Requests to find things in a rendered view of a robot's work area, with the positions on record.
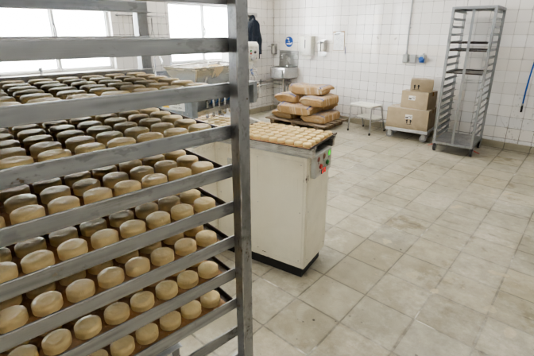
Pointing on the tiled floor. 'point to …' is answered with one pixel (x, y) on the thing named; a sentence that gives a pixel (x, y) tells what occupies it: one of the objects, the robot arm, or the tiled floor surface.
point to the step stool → (367, 114)
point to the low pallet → (307, 122)
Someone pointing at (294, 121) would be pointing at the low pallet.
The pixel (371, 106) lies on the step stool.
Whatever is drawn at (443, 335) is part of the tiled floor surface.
